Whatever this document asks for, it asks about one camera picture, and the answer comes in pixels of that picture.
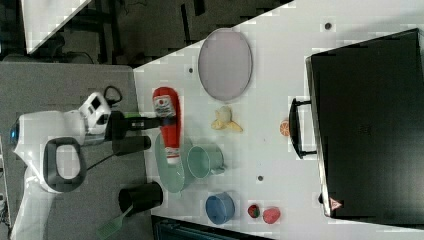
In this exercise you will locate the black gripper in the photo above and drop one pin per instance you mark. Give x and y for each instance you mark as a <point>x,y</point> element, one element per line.
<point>117,124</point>

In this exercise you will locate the red ketchup bottle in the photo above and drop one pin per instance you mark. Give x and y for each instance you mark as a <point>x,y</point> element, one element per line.
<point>167,107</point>

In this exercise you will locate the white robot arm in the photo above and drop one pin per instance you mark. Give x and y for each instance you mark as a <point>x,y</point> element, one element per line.
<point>50,145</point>

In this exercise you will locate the small green object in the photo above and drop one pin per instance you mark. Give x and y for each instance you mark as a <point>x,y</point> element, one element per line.
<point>132,115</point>

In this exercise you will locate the black cylinder cup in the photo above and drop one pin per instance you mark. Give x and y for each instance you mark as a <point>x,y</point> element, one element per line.
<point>141,197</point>

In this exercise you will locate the green mug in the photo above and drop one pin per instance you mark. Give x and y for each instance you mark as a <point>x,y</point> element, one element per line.
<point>204,160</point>

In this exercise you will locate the peeled banana toy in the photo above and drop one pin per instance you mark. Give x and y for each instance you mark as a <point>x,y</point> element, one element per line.
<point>223,120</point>

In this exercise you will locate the green spatula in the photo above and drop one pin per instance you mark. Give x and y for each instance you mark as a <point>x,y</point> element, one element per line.
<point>113,226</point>

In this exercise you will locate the round lilac plate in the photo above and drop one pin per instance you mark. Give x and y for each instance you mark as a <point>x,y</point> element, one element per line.
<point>225,64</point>

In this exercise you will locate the blue cup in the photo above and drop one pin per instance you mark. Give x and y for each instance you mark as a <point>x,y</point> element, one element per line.
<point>220,208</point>

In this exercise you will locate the dark red strawberry toy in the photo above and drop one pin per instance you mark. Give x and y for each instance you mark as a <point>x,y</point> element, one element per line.
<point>253,211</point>

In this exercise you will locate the orange slice toy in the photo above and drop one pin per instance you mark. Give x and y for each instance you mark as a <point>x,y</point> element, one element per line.
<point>284,128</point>

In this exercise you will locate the pink strawberry toy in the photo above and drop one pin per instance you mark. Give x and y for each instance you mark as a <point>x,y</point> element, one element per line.
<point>271,215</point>

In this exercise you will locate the black toaster oven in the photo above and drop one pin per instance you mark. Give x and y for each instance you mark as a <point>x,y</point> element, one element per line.
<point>367,107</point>

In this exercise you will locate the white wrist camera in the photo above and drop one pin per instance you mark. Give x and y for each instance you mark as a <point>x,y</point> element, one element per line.
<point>96,112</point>

